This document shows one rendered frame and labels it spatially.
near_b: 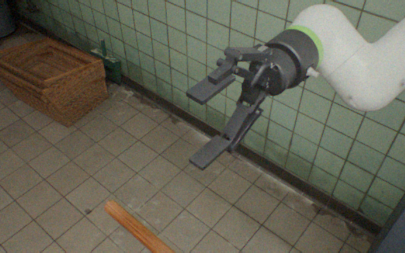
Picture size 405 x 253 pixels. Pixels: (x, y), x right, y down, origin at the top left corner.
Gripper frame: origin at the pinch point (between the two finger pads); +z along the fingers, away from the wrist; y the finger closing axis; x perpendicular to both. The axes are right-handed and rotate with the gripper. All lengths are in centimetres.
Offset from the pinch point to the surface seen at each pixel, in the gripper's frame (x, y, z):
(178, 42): 115, 86, -109
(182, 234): 52, 149, -42
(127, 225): 13.6, 31.5, 7.8
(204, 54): 95, 86, -109
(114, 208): 18.7, 31.3, 7.1
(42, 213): 121, 149, 1
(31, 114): 200, 149, -39
